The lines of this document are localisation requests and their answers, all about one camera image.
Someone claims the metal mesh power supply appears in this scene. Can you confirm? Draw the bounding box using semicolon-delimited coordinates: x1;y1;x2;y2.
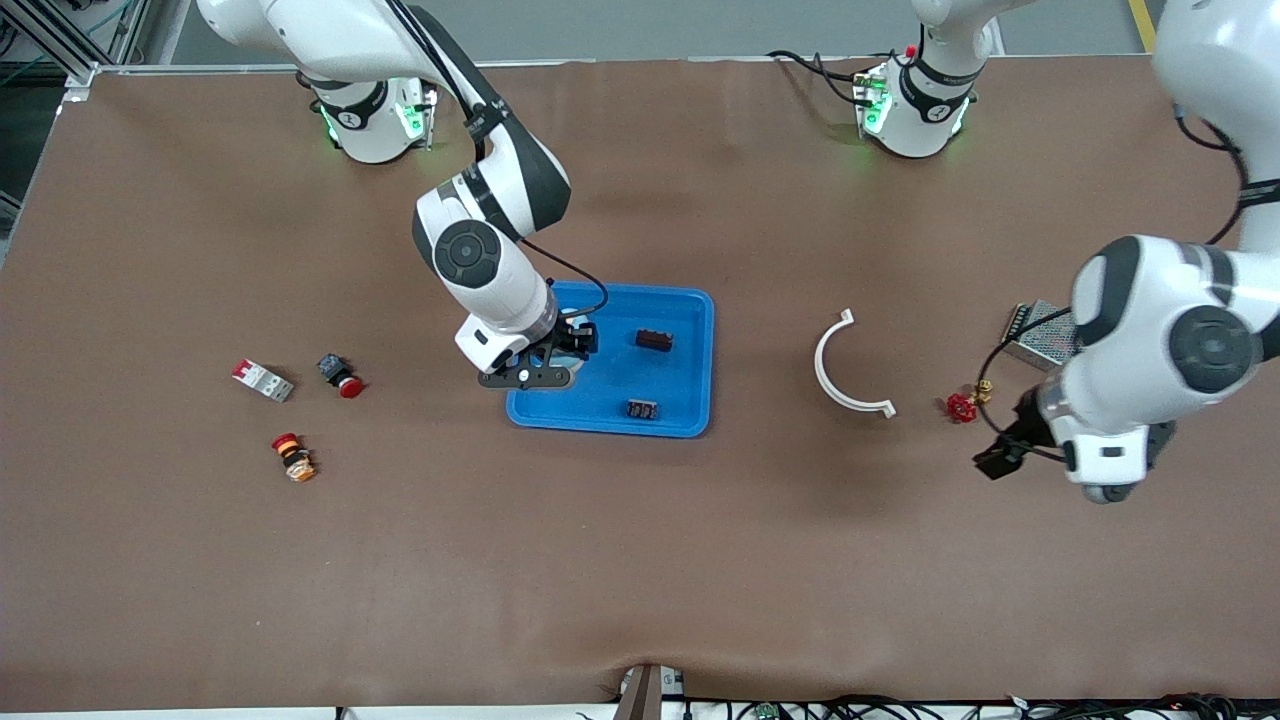
1003;298;1086;375

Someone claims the blue plastic tray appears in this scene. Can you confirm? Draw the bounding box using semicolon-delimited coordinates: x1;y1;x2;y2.
505;279;717;440

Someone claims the black cable bundle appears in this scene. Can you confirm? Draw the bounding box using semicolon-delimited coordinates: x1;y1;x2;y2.
575;692;1280;720

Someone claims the aluminium frame profile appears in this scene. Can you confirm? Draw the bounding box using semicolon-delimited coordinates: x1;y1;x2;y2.
0;0;151;96

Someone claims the metal table edge bracket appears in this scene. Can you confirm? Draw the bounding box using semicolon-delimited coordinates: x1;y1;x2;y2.
612;663;689;720

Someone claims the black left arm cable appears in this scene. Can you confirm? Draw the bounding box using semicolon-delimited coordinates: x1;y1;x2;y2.
978;95;1253;463

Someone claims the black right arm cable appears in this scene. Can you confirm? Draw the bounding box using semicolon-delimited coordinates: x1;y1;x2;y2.
385;0;609;321

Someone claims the black switch red pushbutton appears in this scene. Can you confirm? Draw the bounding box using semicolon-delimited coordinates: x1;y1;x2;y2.
317;353;364;400

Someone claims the white half-round pipe clamp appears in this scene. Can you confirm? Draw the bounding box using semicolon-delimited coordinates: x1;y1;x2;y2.
814;309;898;419

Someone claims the brown table mat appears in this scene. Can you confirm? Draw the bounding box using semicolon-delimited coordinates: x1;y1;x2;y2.
0;55;1280;713

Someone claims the red white circuit breaker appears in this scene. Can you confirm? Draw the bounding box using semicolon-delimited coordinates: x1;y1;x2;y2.
231;359;295;403

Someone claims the red orange buzzer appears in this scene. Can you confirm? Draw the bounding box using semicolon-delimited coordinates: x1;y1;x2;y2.
272;433;317;483

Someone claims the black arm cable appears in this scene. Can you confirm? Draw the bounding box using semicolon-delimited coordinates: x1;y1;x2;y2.
978;95;1253;463
385;0;609;321

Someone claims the brass valve red handle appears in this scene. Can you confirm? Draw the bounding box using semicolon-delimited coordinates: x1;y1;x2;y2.
946;379;995;424

